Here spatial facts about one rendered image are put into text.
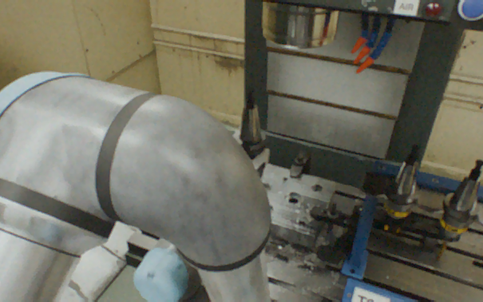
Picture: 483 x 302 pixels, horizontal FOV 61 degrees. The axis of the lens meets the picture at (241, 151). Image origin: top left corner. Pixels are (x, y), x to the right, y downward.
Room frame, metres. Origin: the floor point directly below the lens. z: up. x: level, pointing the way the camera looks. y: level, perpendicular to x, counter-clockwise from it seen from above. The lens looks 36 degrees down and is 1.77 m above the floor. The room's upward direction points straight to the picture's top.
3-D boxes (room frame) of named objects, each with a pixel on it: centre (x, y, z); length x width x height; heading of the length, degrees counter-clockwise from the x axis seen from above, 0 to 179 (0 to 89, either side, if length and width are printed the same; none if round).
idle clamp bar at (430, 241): (0.80, -0.44, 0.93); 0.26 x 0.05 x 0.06; 70
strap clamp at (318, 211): (0.77, -0.25, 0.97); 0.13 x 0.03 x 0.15; 65
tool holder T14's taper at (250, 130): (0.66, -0.02, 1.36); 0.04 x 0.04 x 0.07
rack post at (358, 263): (0.70, -0.30, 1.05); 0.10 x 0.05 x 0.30; 155
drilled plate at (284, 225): (0.88, -0.10, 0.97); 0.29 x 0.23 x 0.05; 65
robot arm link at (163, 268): (0.40, 0.10, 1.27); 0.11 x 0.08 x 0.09; 155
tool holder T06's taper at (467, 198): (0.58, -0.43, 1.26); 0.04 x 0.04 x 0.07
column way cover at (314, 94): (1.26, -0.31, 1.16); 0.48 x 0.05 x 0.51; 65
